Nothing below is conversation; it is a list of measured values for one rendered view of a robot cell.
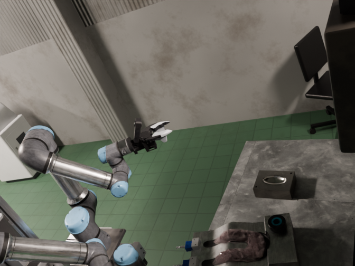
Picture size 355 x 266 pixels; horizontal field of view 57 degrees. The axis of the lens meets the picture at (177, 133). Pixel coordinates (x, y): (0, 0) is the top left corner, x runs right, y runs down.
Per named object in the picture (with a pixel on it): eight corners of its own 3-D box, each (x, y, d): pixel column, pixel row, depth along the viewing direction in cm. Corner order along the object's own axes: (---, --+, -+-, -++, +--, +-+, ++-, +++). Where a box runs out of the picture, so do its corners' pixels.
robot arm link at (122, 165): (117, 188, 157) (106, 171, 151) (118, 174, 166) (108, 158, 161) (132, 182, 156) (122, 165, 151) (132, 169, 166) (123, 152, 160)
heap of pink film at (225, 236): (212, 268, 152) (206, 258, 148) (214, 237, 166) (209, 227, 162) (269, 264, 144) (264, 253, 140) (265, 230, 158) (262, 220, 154)
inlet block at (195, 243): (177, 255, 170) (173, 248, 167) (178, 246, 174) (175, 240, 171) (201, 252, 165) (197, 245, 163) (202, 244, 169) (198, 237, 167)
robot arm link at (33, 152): (15, 149, 127) (132, 184, 143) (22, 135, 137) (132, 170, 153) (8, 172, 132) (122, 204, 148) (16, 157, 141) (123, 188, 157)
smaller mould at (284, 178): (255, 197, 186) (252, 188, 182) (261, 178, 196) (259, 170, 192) (291, 200, 175) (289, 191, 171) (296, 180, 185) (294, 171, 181)
